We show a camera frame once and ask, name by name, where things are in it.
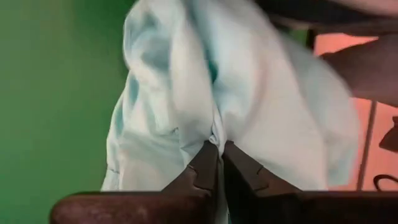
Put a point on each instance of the teal garment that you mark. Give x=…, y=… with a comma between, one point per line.
x=248, y=109

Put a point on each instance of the green table mat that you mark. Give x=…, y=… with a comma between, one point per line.
x=46, y=93

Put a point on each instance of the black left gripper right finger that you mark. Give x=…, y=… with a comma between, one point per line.
x=248, y=186

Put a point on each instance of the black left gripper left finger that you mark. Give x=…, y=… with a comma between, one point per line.
x=192, y=186

